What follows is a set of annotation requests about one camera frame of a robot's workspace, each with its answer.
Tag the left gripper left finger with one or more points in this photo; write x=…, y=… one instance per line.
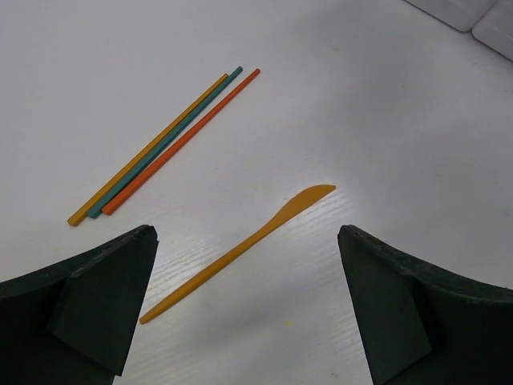
x=73, y=322

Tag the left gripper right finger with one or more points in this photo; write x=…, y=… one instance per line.
x=422, y=324

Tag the white divided container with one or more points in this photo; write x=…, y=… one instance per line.
x=489, y=21

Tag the orange plastic knife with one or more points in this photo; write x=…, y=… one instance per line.
x=296, y=205

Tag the yellow chopstick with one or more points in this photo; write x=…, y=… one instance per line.
x=75, y=219

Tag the red chopstick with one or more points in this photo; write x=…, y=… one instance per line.
x=113, y=204

